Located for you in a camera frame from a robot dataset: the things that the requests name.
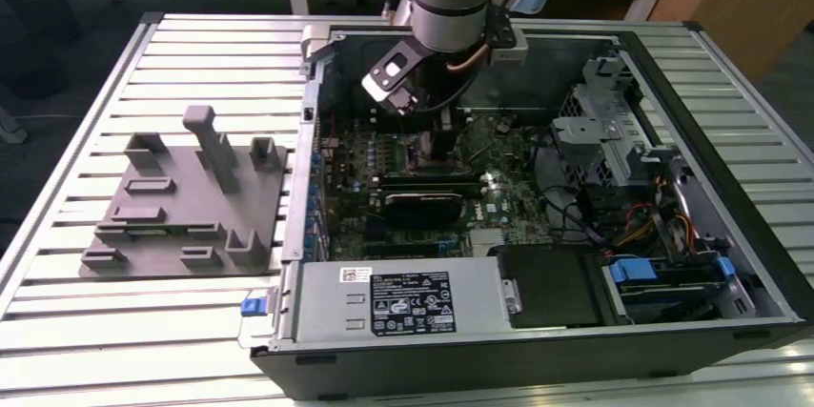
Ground metal socket cover frame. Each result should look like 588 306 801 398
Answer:
466 114 502 163

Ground CPU socket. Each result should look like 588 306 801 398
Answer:
403 134 476 178

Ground silver metal drive cage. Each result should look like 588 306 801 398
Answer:
548 54 661 189

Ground black graphics card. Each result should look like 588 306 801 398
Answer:
383 191 468 232

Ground green motherboard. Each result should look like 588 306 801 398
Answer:
317 109 574 260

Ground silver chipset heat sink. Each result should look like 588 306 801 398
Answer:
470 229 505 256

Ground black plastic shroud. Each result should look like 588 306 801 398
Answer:
498 244 608 331

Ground grey parts rack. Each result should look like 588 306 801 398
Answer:
77 104 289 279

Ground hard disk in blue carrier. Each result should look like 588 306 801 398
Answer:
604 256 744 327

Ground silver power supply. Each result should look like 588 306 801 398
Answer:
270 256 530 350

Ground wooden cabinet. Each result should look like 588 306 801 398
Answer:
648 0 814 82

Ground green RAM stick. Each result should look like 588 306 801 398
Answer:
125 224 217 238

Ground black PC case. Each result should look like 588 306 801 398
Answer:
238 20 814 401

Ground copper braided cable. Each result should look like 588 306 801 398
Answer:
444 43 490 76

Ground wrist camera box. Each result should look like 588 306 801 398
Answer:
361 38 426 116

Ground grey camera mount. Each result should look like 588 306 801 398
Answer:
486 1 530 66

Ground grey case handle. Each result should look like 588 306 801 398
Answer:
299 24 334 78

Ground coloured power wires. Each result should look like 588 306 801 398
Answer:
610 176 698 255

